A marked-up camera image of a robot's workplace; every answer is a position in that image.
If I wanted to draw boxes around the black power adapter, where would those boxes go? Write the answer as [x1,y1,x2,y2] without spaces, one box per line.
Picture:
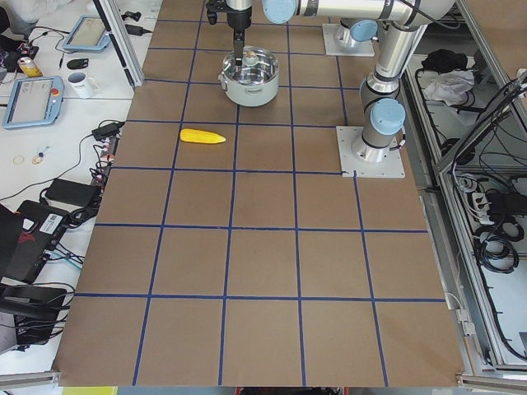
[44,179,100,207]

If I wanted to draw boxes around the black laptop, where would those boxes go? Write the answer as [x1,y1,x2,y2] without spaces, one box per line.
[4,200,69,284]

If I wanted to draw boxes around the blue teach pendant far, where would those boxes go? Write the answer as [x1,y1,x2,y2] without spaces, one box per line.
[63,16,111,53]

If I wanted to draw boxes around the yellow drink can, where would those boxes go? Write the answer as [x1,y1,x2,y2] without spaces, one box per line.
[17,57,43,78]

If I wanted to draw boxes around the glass pot lid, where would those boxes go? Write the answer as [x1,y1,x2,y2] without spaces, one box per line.
[222,45,279,86]

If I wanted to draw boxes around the blue teach pendant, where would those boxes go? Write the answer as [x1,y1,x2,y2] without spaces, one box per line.
[63,16,111,53]
[2,76,64,129]

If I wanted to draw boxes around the coiled black cables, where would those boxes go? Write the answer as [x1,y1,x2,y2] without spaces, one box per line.
[473,221,521,274]

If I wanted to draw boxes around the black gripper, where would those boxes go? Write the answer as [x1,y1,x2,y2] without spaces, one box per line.
[226,0,252,65]

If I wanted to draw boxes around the white crumpled cloth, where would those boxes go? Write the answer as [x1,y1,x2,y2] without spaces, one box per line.
[423,71,474,106]

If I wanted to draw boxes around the blue teach pendant near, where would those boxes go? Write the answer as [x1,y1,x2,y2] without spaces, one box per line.
[2,76,64,129]

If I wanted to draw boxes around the white mug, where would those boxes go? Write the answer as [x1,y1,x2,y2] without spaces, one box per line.
[68,72,99,99]

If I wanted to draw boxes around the black cloth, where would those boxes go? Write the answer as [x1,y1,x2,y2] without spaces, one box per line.
[422,49,468,73]

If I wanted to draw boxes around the black round object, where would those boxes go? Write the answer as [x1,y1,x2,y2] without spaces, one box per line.
[67,58,89,70]

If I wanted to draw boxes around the aluminium frame post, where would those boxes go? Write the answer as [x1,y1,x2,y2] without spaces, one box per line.
[93,0,144,90]

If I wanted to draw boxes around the yellow corn cob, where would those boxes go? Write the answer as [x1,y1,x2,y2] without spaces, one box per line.
[180,128,226,145]

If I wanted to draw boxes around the white electric cooking pot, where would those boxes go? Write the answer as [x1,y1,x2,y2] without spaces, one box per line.
[218,45,279,107]

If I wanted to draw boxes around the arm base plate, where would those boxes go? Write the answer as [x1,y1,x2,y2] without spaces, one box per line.
[336,126,405,179]
[322,24,375,58]

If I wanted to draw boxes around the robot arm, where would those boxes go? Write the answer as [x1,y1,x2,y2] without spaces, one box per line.
[208,1,378,61]
[263,1,454,163]

